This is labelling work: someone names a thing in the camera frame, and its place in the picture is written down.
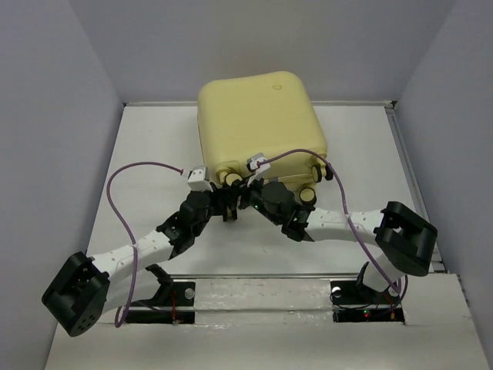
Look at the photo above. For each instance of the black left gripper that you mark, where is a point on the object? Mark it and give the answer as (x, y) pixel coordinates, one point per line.
(218, 200)

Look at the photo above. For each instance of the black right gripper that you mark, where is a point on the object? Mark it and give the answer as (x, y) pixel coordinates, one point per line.
(258, 183)

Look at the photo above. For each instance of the yellow hard-shell suitcase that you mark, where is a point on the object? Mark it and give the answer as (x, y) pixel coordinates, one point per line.
(269, 114)

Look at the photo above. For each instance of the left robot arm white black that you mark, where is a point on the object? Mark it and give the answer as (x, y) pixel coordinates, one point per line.
(77, 295)

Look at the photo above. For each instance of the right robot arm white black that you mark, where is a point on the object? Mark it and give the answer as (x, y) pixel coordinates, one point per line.
(397, 241)

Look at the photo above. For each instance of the white front cover board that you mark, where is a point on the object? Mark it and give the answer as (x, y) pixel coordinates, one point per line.
(255, 323)

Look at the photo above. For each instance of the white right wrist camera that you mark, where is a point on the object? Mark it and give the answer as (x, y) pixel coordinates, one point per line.
(258, 165)

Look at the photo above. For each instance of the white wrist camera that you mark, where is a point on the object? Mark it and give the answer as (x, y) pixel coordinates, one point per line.
(198, 178)
(258, 165)

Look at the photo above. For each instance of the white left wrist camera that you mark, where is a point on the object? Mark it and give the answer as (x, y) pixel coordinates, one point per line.
(198, 178)

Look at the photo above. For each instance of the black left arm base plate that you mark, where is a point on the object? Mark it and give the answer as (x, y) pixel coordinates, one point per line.
(172, 304)

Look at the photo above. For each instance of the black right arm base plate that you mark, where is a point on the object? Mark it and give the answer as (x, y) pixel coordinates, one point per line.
(352, 303)

